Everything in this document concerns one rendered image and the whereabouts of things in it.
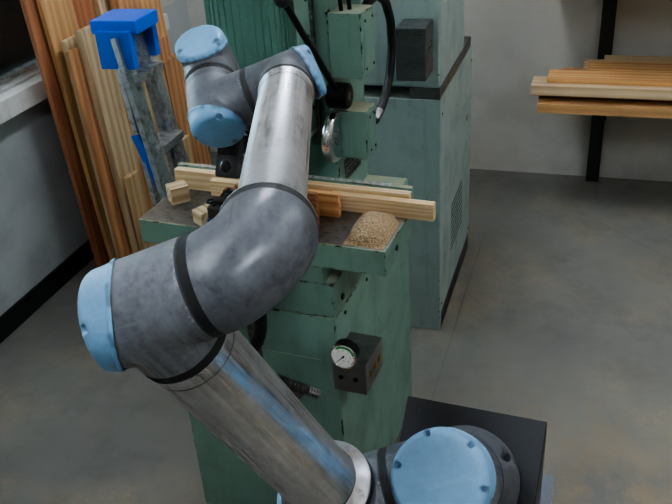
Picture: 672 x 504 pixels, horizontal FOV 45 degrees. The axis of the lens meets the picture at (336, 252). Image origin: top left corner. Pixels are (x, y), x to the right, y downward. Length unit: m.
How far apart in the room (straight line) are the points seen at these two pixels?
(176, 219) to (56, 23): 1.48
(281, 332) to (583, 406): 1.17
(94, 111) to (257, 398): 2.33
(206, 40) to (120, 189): 1.92
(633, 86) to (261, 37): 2.16
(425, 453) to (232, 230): 0.57
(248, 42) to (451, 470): 0.94
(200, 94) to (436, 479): 0.71
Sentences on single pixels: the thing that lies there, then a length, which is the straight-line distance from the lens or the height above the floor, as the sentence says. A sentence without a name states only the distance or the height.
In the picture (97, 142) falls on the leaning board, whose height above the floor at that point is 0.63.
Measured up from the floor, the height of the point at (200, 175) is 0.94.
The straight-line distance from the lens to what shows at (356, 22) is 1.90.
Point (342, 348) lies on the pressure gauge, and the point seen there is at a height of 0.68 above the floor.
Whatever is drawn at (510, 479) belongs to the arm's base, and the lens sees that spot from 1.48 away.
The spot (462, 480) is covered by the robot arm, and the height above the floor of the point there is 0.84.
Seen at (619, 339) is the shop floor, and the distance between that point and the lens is 3.05.
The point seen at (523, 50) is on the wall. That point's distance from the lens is 4.05.
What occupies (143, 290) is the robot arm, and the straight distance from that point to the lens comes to 0.85.
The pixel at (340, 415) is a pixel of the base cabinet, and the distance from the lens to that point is 2.00.
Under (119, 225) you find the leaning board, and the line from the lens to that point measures 3.38.
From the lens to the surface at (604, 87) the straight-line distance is 3.58.
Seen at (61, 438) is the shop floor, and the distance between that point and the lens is 2.80.
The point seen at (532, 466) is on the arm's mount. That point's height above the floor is 0.68.
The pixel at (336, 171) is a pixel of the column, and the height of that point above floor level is 0.91.
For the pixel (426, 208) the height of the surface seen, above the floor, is 0.93.
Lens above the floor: 1.74
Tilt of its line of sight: 29 degrees down
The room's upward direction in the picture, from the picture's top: 4 degrees counter-clockwise
